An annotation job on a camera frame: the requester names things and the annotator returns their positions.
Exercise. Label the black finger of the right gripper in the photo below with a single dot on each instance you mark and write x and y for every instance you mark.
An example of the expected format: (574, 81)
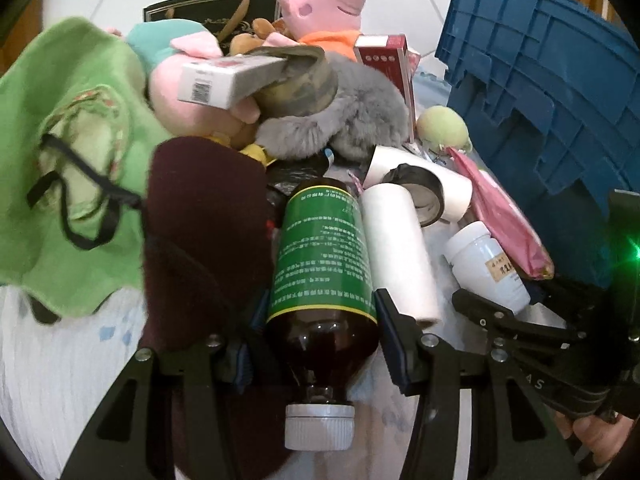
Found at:
(573, 373)

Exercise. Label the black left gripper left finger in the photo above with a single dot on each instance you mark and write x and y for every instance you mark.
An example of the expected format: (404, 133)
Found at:
(150, 409)

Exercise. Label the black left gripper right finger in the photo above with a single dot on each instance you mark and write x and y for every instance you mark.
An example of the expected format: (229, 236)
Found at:
(477, 417)

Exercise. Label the brown bottle green label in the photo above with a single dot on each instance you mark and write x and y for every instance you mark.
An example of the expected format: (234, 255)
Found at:
(321, 319)

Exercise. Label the white plastic bag roll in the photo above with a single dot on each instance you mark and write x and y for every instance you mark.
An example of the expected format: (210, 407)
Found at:
(398, 257)

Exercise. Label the maroon slipper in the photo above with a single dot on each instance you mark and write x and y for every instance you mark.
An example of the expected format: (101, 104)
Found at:
(207, 270)

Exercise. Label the green plush cloth toy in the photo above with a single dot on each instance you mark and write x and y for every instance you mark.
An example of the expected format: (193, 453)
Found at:
(77, 138)

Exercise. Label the person hand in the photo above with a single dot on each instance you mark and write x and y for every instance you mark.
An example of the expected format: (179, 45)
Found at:
(603, 439)

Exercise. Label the white pill bottle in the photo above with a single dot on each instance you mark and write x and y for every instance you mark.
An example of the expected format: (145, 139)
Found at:
(480, 265)

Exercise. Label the pink snack packet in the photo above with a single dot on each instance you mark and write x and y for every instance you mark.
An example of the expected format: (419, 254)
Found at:
(493, 206)

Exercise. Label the black tape roll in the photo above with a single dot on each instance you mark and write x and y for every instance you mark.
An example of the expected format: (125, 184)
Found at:
(425, 189)

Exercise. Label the yellow rubber duck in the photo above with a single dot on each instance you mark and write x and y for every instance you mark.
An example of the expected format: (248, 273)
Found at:
(258, 153)

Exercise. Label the green tennis ball toy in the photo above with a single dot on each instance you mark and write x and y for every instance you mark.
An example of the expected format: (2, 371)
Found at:
(441, 127)

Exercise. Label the blue plastic crate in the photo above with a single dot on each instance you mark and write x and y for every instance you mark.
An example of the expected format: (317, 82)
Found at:
(550, 94)

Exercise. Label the grey white medicine box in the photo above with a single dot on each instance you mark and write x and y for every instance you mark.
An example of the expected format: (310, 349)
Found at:
(224, 82)

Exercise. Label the grey fuzzy camouflage slipper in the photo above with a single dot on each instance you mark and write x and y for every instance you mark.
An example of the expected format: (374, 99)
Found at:
(324, 100)

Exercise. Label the pink pig plush teal dress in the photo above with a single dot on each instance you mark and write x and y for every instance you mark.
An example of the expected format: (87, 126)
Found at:
(177, 57)

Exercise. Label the red white carton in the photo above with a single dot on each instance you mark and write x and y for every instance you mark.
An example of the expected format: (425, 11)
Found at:
(389, 54)

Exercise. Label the brown plush toy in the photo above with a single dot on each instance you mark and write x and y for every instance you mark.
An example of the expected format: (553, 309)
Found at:
(241, 36)

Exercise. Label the black decorated box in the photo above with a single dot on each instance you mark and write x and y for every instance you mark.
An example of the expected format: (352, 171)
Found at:
(224, 18)

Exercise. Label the pink pig plush orange shirt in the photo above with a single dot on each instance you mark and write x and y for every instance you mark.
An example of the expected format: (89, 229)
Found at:
(333, 25)

